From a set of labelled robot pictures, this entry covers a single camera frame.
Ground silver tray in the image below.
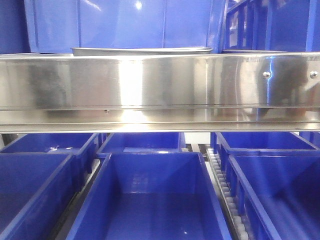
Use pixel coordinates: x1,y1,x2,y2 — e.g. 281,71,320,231
71,47,212,57

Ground blue bin rear centre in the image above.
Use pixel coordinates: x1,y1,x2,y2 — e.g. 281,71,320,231
96,132,186,160

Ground blue bin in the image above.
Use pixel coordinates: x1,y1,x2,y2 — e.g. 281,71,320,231
96,132,186,160
226,155,320,240
0,153,79,240
0,133,106,173
211,131,320,159
67,152,231,240

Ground blue bin lower centre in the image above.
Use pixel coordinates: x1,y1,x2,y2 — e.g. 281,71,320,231
67,152,231,240

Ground blue bin rear right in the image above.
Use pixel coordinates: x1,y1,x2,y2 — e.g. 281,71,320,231
211,131,320,159

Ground blue bin rear left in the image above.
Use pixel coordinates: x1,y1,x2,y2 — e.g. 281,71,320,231
0,133,106,173

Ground blue bin lower right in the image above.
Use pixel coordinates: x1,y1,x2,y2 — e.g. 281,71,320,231
226,155,320,240

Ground blue bin lower left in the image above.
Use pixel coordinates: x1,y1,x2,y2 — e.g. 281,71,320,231
0,153,79,240

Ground large blue crate behind tray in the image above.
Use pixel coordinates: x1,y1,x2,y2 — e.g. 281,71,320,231
24,0,227,53

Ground blue crate upper right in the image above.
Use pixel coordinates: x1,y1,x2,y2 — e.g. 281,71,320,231
223,0,320,52

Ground blue crate upper left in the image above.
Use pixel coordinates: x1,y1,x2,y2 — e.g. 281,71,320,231
0,0,30,54

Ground stainless steel shelf front rail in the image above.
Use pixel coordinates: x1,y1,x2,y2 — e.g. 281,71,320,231
0,52,320,133

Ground white roller track rail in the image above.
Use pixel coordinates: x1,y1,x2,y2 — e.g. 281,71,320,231
205,144,252,240

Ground metal divider rail left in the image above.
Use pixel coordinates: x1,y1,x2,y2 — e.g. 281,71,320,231
47,159,101,240

